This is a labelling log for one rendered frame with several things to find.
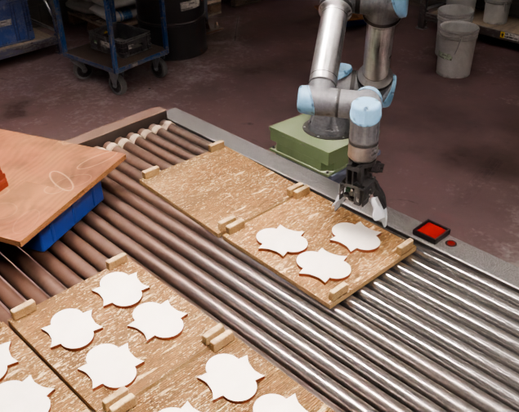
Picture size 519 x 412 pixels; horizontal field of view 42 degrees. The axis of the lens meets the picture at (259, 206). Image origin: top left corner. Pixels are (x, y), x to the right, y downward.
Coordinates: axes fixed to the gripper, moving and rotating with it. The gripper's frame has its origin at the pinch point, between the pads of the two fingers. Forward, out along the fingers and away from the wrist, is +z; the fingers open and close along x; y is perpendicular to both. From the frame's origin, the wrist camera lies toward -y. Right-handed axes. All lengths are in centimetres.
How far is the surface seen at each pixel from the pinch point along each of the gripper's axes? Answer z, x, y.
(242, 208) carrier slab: 6.0, -35.9, 6.1
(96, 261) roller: 8, -56, 47
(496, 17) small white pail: 79, -93, -448
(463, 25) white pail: 66, -96, -372
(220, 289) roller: 7.8, -20.0, 38.3
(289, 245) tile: 4.9, -13.1, 15.8
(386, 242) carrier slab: 6.0, 7.6, -1.2
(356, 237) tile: 4.9, 0.4, 2.5
